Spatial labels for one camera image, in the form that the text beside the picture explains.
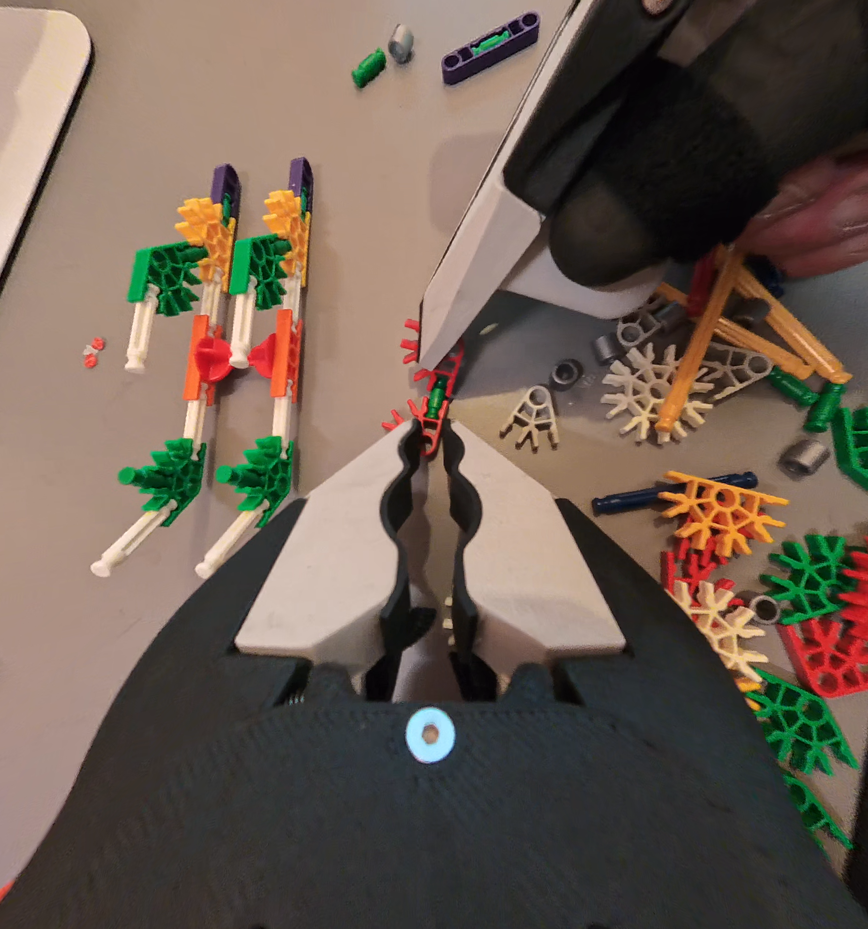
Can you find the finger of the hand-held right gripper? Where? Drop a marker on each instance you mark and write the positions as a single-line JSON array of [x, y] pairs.
[[477, 239]]

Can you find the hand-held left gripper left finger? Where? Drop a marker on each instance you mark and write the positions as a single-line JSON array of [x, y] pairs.
[[318, 580]]

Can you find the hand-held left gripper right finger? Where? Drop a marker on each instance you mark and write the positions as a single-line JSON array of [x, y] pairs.
[[543, 580]]

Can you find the short green toy rod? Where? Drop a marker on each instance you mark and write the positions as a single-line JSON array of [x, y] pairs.
[[793, 386], [826, 408], [436, 398], [369, 69], [492, 43]]

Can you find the purple toy connector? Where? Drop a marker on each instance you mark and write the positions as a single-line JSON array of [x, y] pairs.
[[459, 67], [525, 25]]

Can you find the toy rail assembly with spool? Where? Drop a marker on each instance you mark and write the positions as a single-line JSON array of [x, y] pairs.
[[169, 276]]

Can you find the person's right hand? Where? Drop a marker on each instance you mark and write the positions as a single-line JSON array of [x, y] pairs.
[[826, 218]]

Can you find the white snowflake toy connector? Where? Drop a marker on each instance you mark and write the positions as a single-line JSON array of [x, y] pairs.
[[721, 628], [637, 388], [447, 620]]

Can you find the dark blue toy rod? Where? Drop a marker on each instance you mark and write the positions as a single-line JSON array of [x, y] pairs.
[[623, 501], [768, 276]]

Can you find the grey toy connector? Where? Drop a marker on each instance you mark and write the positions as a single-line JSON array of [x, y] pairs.
[[637, 330], [532, 414], [739, 366]]

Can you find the red toy rod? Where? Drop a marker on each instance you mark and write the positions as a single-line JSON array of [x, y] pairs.
[[701, 283]]

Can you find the yellow toy connector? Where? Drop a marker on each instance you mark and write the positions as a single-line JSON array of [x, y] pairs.
[[750, 689], [724, 512]]

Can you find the yellow toy rod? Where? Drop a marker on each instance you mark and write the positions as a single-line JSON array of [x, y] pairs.
[[695, 348], [804, 341], [782, 352]]

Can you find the small red white scrap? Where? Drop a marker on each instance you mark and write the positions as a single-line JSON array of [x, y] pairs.
[[94, 352]]

